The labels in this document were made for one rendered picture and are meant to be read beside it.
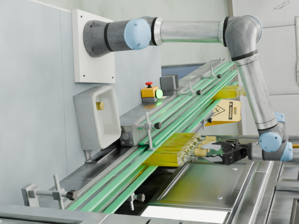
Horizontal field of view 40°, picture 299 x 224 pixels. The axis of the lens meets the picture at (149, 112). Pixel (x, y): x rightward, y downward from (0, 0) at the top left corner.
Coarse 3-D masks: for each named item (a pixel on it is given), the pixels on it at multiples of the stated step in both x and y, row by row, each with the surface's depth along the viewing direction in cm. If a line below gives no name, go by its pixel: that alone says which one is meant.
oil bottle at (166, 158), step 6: (156, 150) 178; (162, 150) 177; (168, 150) 176; (174, 150) 175; (180, 150) 174; (150, 156) 175; (156, 156) 174; (162, 156) 173; (168, 156) 172; (174, 156) 171; (180, 156) 170; (144, 162) 177; (150, 162) 176; (156, 162) 175; (162, 162) 174; (168, 162) 173; (174, 162) 172; (180, 162) 171
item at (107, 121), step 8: (104, 88) 163; (112, 88) 168; (96, 96) 170; (104, 96) 171; (112, 96) 170; (104, 104) 172; (112, 104) 171; (96, 112) 156; (104, 112) 173; (112, 112) 172; (96, 120) 157; (104, 120) 174; (112, 120) 173; (104, 128) 175; (112, 128) 174; (120, 128) 174; (104, 136) 172; (112, 136) 172; (104, 144) 163
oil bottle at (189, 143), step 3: (165, 141) 188; (168, 141) 187; (171, 141) 186; (174, 141) 186; (177, 141) 185; (180, 141) 185; (183, 141) 184; (186, 141) 184; (189, 141) 183; (186, 144) 181; (189, 144) 181; (192, 144) 182; (192, 147) 181
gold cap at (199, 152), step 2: (196, 148) 176; (198, 148) 175; (200, 148) 175; (194, 150) 175; (196, 150) 175; (198, 150) 174; (200, 150) 174; (202, 150) 174; (204, 150) 173; (194, 152) 175; (196, 152) 174; (198, 152) 174; (200, 152) 174; (202, 152) 173; (204, 152) 173; (194, 154) 175; (196, 154) 175; (198, 154) 174; (200, 154) 174; (202, 154) 173; (204, 154) 173; (202, 156) 174; (204, 156) 174
